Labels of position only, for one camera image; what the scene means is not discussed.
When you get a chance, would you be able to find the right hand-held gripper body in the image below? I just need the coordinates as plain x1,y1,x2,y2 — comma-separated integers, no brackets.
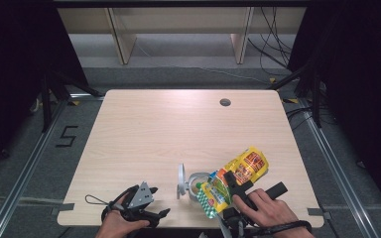
222,181,289,238

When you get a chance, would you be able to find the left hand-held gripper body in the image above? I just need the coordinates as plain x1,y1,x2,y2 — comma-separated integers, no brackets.
102,181,158,229

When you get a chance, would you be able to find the yellow spout pouch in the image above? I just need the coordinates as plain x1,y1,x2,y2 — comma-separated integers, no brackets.
196,146,270,220

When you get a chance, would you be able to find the person's right hand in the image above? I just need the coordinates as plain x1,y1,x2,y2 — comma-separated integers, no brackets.
232,187,301,238

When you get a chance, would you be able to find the person's left hand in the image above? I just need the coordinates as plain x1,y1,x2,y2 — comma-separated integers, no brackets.
95,193,151,238

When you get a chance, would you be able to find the grey tape strip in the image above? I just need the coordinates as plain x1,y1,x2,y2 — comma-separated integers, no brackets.
307,207,332,221
51,202,75,216

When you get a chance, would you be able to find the black metal stand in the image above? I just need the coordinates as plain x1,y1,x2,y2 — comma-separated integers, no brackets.
40,69,105,134
266,61,323,129

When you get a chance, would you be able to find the black curtain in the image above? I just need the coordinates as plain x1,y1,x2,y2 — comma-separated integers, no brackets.
287,0,381,221
0,0,91,175

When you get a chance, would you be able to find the wooden shelf unit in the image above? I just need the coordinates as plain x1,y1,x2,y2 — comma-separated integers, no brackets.
58,7,308,65

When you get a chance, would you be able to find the black wrist strap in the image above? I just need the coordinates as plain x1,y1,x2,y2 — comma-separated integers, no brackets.
84,194,114,206
244,219,313,238

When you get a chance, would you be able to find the black floor cable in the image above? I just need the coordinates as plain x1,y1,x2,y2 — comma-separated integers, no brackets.
285,106,313,131

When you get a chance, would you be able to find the aluminium floor rail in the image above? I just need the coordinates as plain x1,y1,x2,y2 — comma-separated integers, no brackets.
0,93,105,238
297,98,381,238

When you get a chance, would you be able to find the bundle of black cables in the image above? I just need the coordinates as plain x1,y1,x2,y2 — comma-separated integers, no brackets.
247,7,295,76

